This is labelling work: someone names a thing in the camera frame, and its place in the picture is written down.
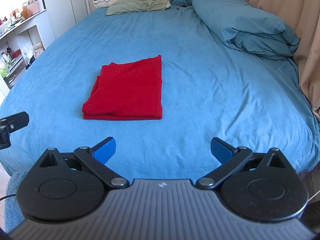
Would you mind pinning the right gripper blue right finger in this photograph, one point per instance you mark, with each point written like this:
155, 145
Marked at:
228, 154

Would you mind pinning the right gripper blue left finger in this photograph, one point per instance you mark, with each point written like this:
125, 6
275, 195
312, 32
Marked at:
101, 152

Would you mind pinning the red knit sweater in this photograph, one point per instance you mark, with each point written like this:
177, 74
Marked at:
126, 92

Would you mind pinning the blue bed sheet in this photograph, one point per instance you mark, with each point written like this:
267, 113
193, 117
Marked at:
208, 91

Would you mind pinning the white shelf desk unit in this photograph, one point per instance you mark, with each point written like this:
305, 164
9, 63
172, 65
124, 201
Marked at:
36, 29

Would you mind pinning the blue fluffy rug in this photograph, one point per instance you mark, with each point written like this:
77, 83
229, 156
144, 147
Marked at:
12, 213

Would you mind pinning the orange teddy bear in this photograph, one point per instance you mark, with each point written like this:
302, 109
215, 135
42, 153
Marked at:
26, 13

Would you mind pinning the rolled blue duvet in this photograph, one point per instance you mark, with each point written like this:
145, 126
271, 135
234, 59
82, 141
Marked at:
243, 27

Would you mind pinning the white grey wardrobe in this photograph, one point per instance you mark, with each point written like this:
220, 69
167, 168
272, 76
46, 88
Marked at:
64, 14

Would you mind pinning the green pillow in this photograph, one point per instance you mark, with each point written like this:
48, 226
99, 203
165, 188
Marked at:
124, 6

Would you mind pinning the beige curtain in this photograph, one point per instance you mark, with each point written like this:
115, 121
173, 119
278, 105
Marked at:
300, 18

